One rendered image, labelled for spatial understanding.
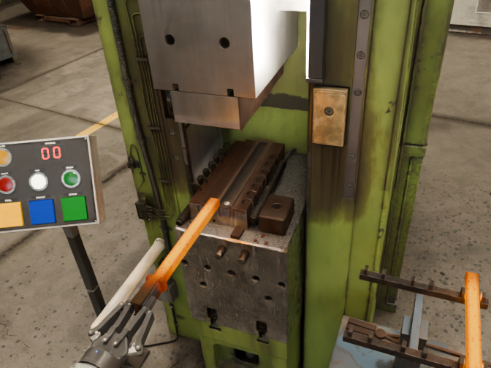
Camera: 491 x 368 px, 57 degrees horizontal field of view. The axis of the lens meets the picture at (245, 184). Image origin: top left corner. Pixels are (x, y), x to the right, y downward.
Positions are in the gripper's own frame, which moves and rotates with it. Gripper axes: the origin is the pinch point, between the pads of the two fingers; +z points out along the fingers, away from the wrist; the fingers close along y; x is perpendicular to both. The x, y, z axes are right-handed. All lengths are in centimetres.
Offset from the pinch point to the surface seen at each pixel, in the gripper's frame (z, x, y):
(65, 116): 246, -111, -262
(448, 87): 394, -113, 79
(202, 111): 44, 24, -4
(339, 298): 57, -54, 36
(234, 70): 45, 37, 7
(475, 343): 18, -11, 71
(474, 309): 28, -12, 71
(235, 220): 43.9, -12.6, 3.4
